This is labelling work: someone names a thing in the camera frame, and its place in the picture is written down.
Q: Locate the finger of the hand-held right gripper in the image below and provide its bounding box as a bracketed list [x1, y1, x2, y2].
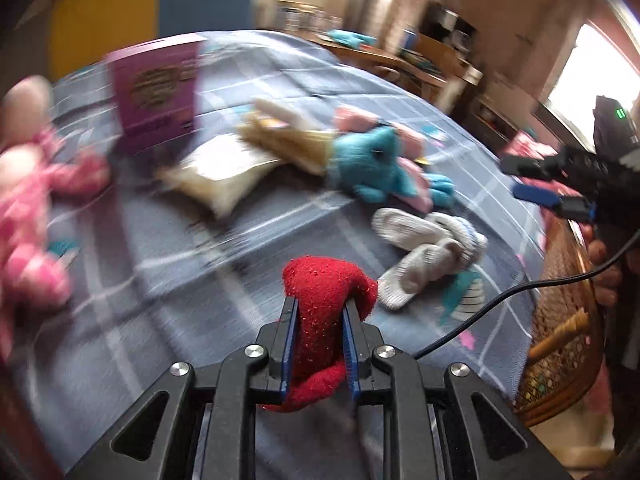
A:
[512, 183, 597, 222]
[500, 154, 568, 182]

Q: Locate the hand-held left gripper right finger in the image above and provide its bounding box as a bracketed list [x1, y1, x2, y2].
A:
[342, 300, 571, 480]

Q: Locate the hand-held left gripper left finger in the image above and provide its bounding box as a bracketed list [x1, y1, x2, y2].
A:
[65, 296, 301, 480]

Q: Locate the red sock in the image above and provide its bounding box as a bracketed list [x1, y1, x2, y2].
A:
[262, 256, 378, 413]

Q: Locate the white stuffed pouch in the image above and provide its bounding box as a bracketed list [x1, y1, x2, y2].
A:
[157, 135, 282, 217]

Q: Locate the cream knitted cloth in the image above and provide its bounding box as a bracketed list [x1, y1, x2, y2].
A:
[237, 110, 343, 177]

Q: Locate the person's right hand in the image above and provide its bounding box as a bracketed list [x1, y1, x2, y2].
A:
[575, 220, 624, 309]

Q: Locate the white sock with blue stripe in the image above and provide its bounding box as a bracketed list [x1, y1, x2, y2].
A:
[429, 212, 489, 267]

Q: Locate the window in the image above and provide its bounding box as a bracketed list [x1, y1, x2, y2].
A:
[546, 24, 640, 147]

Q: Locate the wicker basket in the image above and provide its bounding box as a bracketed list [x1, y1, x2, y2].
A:
[514, 220, 607, 427]

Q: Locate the blue plush toy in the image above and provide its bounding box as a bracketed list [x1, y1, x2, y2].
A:
[326, 126, 456, 207]

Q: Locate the small pink plush toy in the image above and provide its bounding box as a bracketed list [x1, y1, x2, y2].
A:
[334, 104, 433, 212]

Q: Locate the beige curtain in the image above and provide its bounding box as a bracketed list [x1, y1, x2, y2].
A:
[350, 0, 428, 58]

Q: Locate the teal plush toy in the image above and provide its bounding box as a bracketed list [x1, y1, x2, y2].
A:
[327, 30, 377, 49]

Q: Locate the row of metal tins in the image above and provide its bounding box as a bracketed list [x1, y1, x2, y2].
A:
[272, 2, 342, 34]

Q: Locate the purple cardboard box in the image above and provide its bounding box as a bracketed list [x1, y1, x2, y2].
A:
[105, 36, 207, 157]

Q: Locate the large pink spotted plush toy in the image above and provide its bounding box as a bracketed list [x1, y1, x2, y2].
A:
[0, 75, 111, 356]

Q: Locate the yellow and blue headboard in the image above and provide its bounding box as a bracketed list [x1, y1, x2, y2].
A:
[49, 0, 257, 82]

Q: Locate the black cable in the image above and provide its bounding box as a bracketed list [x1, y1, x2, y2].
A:
[414, 259, 623, 359]

